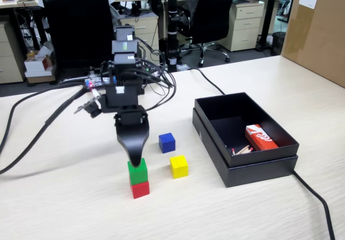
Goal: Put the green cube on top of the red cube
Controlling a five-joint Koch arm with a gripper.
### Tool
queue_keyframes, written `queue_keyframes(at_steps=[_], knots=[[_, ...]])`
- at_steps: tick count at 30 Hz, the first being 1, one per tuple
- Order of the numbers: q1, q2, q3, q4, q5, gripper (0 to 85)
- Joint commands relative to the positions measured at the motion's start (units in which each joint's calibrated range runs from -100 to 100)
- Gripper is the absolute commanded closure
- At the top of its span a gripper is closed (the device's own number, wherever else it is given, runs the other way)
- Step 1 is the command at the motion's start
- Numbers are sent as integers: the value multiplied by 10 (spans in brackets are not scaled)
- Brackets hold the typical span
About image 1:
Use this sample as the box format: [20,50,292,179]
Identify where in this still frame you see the green wooden cube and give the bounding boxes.
[127,157,148,186]

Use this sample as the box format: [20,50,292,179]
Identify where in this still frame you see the black waste bin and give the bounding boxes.
[270,31,287,57]

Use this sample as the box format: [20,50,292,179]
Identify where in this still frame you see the black solid-back office chair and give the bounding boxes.
[38,0,117,72]

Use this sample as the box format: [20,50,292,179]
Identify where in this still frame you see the black mesh office chair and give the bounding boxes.
[176,0,239,68]

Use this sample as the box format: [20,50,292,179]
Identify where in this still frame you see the large brown cardboard box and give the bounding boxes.
[280,0,345,89]

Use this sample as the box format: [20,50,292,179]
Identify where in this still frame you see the white box of supplies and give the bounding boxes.
[23,50,58,85]

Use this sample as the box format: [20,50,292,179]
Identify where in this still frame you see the beige drawer cabinet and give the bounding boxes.
[0,21,27,85]
[118,15,160,63]
[219,1,265,52]

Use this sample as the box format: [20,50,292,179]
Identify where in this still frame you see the black arm wire bundle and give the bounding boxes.
[134,36,178,111]

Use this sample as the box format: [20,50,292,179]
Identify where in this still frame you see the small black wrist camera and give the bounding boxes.
[74,95,105,119]

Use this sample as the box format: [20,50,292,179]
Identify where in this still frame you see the blue wooden cube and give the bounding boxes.
[158,132,176,154]

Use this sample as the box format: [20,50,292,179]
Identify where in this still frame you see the yellow wooden cube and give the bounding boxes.
[169,155,189,179]

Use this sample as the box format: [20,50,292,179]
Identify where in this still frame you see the red wooden cube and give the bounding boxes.
[129,180,150,200]

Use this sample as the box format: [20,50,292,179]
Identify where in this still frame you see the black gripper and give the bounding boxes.
[101,85,150,168]

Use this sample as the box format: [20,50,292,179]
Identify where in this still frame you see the orange white matchbox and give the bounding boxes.
[245,124,279,152]

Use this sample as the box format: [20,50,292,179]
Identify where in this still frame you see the black pole white bands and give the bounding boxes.
[164,0,181,73]

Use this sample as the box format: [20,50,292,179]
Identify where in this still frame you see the black open box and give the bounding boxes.
[192,107,299,188]

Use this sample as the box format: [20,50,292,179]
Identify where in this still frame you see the thin black cable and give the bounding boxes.
[185,67,226,95]

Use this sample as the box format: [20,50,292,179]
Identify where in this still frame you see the controller circuit board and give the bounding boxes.
[84,71,115,91]

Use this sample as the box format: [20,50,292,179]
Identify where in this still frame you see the black cardboard box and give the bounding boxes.
[194,91,300,168]

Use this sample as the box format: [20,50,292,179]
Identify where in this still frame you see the thick black power cable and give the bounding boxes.
[291,169,337,240]

